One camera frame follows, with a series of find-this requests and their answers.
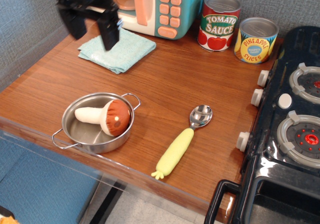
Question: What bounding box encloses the spoon with yellow handle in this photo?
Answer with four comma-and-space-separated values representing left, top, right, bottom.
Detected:
151, 105, 213, 180

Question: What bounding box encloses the small steel pot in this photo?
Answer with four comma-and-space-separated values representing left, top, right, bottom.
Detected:
51, 92, 141, 154

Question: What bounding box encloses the plush brown white mushroom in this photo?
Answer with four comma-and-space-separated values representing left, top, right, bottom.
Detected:
74, 99, 131, 137

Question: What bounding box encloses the black toy stove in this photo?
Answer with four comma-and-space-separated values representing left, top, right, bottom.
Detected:
205, 26, 320, 224

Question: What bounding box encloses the light blue towel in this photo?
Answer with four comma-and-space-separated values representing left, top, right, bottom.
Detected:
78, 28, 156, 74

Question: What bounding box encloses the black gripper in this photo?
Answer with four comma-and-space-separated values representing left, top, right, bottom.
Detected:
57, 0, 120, 51

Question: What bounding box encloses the pineapple slices can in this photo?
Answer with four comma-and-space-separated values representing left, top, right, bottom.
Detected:
234, 17, 279, 64

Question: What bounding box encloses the orange object at corner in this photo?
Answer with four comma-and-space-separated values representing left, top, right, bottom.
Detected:
0, 206, 20, 224

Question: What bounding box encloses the tomato sauce can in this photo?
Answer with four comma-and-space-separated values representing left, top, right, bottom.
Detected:
197, 0, 242, 51

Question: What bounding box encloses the teal toy microwave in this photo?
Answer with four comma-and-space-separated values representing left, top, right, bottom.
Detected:
112, 0, 203, 40

